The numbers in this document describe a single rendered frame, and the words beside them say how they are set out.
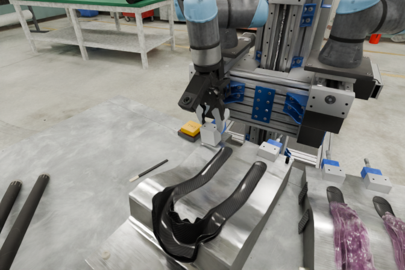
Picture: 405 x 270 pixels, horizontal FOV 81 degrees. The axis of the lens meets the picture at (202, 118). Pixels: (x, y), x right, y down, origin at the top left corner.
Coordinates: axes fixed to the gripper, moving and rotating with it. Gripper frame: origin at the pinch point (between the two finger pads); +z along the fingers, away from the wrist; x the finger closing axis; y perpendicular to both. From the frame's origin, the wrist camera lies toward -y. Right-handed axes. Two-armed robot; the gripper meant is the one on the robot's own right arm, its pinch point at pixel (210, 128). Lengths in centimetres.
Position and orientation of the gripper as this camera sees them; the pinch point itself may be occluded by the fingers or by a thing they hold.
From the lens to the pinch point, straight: 71.3
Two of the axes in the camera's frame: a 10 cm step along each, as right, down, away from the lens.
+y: 5.7, -5.2, 6.4
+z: 1.3, 8.2, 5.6
